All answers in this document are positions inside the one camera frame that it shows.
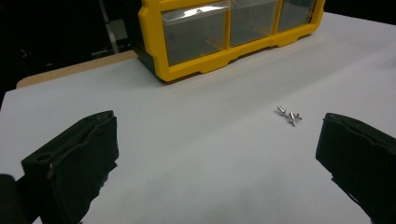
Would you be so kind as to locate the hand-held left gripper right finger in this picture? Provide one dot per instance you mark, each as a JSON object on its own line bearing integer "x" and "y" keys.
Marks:
{"x": 361, "y": 161}

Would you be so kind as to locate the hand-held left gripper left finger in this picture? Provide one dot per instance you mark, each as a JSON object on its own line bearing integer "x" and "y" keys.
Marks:
{"x": 71, "y": 161}

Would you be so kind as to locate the small silver screw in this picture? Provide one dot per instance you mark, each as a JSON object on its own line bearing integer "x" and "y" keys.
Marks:
{"x": 292, "y": 117}
{"x": 281, "y": 109}
{"x": 298, "y": 117}

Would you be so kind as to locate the yellow drawer organizer cabinet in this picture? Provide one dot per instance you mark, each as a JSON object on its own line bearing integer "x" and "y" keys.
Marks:
{"x": 152, "y": 40}

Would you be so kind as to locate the grey metal pole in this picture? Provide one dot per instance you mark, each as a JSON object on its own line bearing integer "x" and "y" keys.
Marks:
{"x": 109, "y": 28}

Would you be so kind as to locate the set of small clear drawers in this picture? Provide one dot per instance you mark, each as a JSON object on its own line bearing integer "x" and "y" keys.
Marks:
{"x": 196, "y": 37}

